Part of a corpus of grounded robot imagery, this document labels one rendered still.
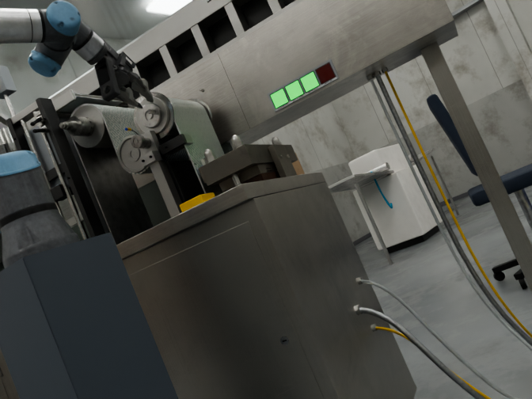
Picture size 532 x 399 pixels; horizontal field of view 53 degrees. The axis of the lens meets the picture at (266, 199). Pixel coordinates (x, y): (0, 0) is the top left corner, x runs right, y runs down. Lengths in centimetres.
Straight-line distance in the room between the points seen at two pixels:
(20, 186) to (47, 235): 11
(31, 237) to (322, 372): 71
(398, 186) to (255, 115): 480
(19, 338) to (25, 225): 21
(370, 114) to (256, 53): 982
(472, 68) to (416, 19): 925
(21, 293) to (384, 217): 591
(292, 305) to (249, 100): 88
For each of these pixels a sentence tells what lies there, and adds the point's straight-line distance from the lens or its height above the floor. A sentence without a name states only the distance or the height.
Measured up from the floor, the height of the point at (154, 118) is 123.
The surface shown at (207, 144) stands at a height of 112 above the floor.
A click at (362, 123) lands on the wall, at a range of 1177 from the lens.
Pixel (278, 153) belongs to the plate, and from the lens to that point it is 168.
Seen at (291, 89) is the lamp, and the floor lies 119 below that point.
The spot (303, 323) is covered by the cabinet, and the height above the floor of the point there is 54.
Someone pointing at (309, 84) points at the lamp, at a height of 118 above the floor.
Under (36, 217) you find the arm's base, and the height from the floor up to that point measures 98.
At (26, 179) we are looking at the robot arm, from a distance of 117.
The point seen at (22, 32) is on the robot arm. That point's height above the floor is 139.
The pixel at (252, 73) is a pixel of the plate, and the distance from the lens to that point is 194.
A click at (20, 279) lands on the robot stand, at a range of 109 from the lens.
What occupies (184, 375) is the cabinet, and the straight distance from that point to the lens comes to 149.
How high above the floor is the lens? 75
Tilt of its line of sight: 4 degrees up
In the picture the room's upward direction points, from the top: 23 degrees counter-clockwise
